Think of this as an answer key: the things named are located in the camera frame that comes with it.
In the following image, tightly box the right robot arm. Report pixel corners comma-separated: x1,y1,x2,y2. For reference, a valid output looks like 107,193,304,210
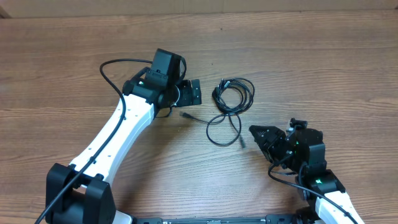
249,119,363,223

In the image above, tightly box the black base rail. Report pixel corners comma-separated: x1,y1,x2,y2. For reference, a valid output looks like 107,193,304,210
132,214,308,224

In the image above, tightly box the black USB cable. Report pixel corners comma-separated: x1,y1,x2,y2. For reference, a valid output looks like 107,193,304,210
179,77,256,149

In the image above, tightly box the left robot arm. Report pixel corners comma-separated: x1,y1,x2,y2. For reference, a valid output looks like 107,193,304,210
36,49,201,224

